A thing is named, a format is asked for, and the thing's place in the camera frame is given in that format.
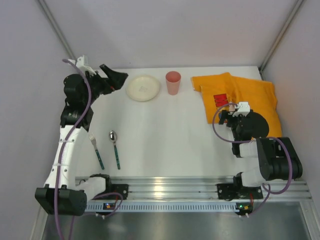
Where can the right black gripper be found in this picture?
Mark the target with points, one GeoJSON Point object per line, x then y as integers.
{"type": "Point", "coordinates": [225, 120]}

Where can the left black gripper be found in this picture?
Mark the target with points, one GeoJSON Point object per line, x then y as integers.
{"type": "Point", "coordinates": [105, 81]}

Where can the cream round plate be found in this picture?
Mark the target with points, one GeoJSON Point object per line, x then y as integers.
{"type": "Point", "coordinates": [143, 88]}

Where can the orange cartoon placemat cloth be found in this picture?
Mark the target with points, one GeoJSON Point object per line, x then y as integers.
{"type": "Point", "coordinates": [218, 90]}

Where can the pink plastic cup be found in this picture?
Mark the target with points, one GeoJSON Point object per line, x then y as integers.
{"type": "Point", "coordinates": [173, 79]}

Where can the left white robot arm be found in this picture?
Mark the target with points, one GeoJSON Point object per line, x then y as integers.
{"type": "Point", "coordinates": [60, 194]}

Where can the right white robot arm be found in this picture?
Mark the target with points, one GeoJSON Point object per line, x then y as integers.
{"type": "Point", "coordinates": [277, 158]}

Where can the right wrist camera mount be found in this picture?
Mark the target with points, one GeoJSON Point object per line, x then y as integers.
{"type": "Point", "coordinates": [240, 109]}

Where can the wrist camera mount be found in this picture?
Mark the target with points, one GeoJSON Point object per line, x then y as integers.
{"type": "Point", "coordinates": [240, 109]}
{"type": "Point", "coordinates": [83, 64]}

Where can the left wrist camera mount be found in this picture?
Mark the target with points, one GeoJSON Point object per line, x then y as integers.
{"type": "Point", "coordinates": [83, 64]}

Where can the spoon with teal handle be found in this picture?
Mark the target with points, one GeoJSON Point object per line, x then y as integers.
{"type": "Point", "coordinates": [113, 138]}

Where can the fork with teal handle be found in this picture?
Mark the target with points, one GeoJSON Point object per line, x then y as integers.
{"type": "Point", "coordinates": [94, 143]}

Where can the aluminium mounting rail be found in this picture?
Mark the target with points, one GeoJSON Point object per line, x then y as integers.
{"type": "Point", "coordinates": [200, 188]}

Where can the white slotted cable duct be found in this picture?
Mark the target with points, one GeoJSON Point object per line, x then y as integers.
{"type": "Point", "coordinates": [166, 207]}

